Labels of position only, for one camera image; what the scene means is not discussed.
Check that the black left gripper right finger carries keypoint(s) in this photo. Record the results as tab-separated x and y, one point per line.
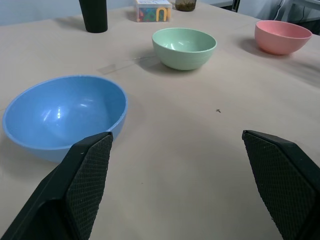
282	180

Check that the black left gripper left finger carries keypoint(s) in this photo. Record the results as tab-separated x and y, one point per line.
75	185

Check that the blue plastic bowl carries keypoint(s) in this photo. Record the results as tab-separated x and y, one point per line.
62	112

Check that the pink plastic bowl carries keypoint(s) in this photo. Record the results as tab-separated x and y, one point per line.
281	36

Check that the green plastic bowl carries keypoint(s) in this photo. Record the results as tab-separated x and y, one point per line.
183	48

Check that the black cylindrical cup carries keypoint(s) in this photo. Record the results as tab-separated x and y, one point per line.
94	15

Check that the grey background furniture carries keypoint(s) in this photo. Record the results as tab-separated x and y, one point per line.
280	8

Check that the clear box of colourful pieces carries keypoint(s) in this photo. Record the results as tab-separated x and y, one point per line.
153	11

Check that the glass jar with brown contents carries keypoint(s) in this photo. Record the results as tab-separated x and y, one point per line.
185	5

